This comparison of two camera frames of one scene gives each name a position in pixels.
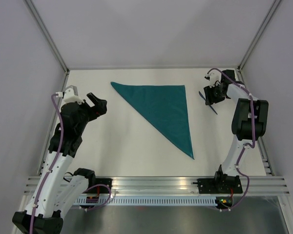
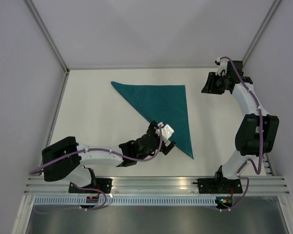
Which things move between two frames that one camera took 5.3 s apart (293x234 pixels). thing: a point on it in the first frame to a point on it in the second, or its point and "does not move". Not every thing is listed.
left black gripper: [100, 107] to [152, 128]
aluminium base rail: [178, 185] does not move
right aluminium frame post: [276, 3] does not move
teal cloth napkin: [164, 107] does not move
